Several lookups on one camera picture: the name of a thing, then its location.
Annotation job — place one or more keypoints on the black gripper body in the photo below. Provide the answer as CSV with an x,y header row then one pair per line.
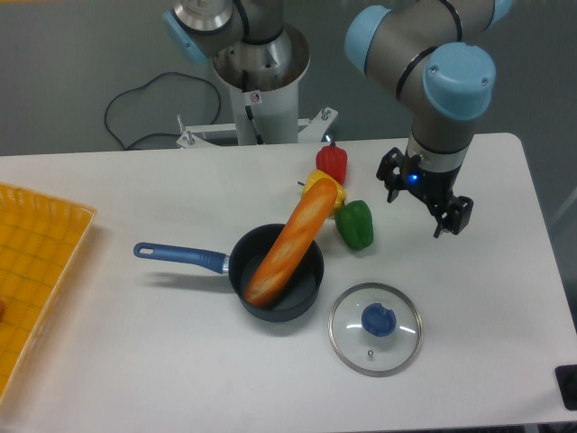
x,y
434,189

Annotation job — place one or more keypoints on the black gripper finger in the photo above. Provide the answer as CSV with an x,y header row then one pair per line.
x,y
390,173
451,214

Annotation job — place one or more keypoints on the glass pot lid blue knob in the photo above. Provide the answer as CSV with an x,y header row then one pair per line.
x,y
375,329

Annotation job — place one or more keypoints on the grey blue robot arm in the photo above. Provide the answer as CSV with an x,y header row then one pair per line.
x,y
420,55

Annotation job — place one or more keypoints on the red toy bell pepper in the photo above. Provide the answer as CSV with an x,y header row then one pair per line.
x,y
333,160

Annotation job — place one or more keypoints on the green toy bell pepper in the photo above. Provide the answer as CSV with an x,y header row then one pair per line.
x,y
354,224

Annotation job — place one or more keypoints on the yellow toy bell pepper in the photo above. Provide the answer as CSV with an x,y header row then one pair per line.
x,y
317,175

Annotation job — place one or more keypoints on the orange toy baguette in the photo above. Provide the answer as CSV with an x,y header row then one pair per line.
x,y
283,258

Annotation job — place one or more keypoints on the black box at table edge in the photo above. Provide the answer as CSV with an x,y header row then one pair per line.
x,y
566,376

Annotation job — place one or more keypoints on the yellow plastic basket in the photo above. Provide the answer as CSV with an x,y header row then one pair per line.
x,y
40,236

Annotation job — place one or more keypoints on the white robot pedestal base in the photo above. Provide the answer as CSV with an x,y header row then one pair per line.
x,y
262,81

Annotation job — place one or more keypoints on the dark pot blue handle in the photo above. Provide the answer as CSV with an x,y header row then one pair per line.
x,y
242,262

